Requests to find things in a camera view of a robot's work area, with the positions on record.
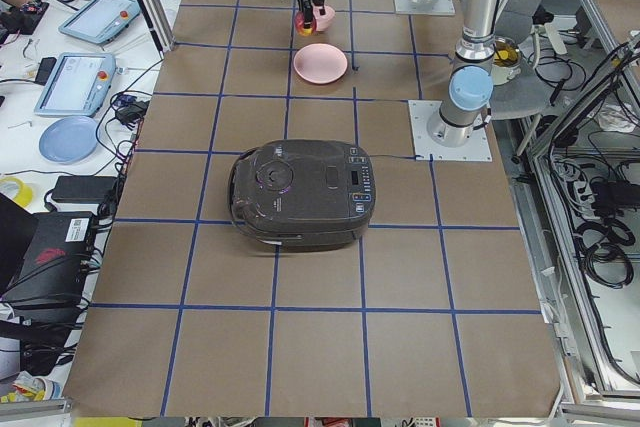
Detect red apple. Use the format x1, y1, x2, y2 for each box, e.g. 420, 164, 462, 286
294, 11, 317, 36

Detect black computer box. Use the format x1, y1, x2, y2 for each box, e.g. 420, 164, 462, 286
1, 211, 99, 309

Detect yellow tape roll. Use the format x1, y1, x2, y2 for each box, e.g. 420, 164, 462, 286
0, 176, 33, 208

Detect pink bowl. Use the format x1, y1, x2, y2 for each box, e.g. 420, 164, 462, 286
313, 5, 336, 32

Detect grey chair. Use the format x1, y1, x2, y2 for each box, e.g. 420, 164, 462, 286
487, 0, 564, 121

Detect pink plate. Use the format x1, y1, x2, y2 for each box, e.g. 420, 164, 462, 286
293, 43, 348, 85

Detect blue plate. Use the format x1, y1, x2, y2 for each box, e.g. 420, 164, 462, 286
38, 116, 98, 164

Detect teach pendant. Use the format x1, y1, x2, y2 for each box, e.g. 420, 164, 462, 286
58, 0, 141, 45
34, 52, 116, 117

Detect dark grey rice cooker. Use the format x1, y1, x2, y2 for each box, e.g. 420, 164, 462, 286
227, 139, 376, 248

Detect upper teach pendant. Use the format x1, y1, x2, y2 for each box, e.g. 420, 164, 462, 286
58, 0, 141, 45

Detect black power adapter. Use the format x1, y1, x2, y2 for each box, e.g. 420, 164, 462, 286
51, 176, 116, 204

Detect lower teach pendant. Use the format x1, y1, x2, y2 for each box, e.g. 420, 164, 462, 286
34, 52, 116, 117

